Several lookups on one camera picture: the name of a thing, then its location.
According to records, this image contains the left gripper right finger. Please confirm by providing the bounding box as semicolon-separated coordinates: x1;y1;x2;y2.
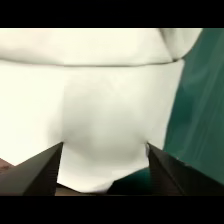
146;142;224;197

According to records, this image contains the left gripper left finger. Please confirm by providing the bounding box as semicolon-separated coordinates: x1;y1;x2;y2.
0;141;65;197

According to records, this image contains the white shirt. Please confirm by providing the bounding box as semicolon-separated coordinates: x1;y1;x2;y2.
0;27;204;194

